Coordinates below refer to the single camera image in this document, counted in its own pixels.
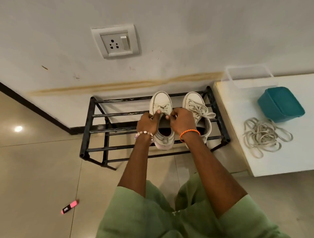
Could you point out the person's left hand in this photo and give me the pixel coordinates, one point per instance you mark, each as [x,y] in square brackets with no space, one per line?
[146,123]

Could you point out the person's right hand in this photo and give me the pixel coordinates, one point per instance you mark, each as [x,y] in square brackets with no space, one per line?
[182,121]

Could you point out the person's right thumb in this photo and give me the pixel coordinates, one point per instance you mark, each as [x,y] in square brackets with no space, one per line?
[168,117]

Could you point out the person's left thumb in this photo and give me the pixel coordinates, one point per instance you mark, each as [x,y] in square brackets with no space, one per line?
[158,113]

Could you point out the white sneaker with laces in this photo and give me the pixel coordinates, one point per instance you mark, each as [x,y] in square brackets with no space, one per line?
[162,100]
[196,100]

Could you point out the person's left forearm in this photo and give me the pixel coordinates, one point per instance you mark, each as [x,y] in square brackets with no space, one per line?
[137,164]

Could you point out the person's right forearm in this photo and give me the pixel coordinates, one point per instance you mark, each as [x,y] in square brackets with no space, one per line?
[208,171]

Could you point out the black metal shoe rack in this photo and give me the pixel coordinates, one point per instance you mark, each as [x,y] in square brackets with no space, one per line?
[117,114]

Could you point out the clear plastic container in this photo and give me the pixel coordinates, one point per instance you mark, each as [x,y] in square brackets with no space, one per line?
[247,81]

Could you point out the tangle of beige shoelaces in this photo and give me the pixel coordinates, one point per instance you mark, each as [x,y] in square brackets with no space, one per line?
[263,137]

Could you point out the person's green garment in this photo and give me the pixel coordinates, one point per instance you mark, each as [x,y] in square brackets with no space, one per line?
[137,215]

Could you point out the teal plastic container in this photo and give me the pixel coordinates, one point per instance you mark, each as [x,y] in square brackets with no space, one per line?
[279,104]

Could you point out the pink highlighter pen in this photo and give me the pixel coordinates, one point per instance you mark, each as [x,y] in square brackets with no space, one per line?
[70,206]

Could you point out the white wall socket with switch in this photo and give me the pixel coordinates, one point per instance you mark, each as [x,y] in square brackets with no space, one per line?
[115,43]

